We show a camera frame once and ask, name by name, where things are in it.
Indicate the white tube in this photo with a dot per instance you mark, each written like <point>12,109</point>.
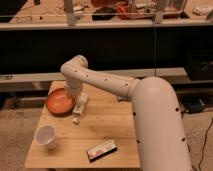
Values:
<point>78,109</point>

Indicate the long workbench shelf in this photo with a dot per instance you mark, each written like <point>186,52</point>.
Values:
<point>101,14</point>

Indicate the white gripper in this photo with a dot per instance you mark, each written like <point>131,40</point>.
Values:
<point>72,92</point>

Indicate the white paper cup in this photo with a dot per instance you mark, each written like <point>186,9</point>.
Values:
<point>45,136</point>

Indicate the black rectangular box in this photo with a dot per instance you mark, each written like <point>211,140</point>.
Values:
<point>101,150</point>

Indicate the wooden table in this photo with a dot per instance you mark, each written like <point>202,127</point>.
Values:
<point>104,118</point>

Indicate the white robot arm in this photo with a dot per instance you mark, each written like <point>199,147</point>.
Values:
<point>160,135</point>

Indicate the orange ceramic bowl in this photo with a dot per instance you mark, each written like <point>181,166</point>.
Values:
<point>58,103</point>

